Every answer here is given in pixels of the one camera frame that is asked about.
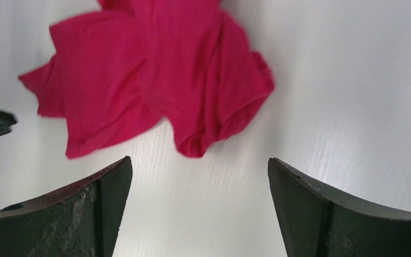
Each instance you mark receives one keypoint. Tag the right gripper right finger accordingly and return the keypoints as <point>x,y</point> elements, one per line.
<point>317,219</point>

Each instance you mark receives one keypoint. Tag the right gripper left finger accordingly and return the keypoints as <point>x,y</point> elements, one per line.
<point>79,219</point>

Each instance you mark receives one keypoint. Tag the crimson red t-shirt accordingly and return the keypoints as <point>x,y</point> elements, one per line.
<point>118,71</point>

